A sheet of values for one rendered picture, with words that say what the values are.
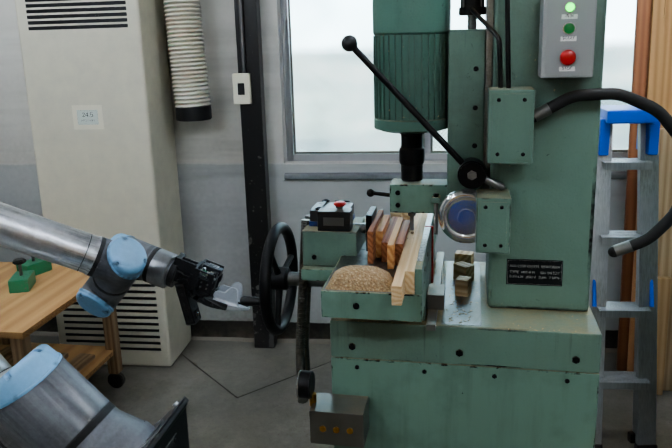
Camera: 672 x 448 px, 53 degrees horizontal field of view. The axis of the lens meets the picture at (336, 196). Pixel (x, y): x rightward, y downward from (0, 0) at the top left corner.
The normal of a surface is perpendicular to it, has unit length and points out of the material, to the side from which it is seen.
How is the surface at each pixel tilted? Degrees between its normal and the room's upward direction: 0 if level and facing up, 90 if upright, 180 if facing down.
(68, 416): 58
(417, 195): 90
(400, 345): 90
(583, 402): 90
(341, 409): 0
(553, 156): 90
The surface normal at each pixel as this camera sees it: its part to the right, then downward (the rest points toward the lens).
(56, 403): 0.40, -0.38
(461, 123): -0.19, 0.23
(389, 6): -0.61, 0.20
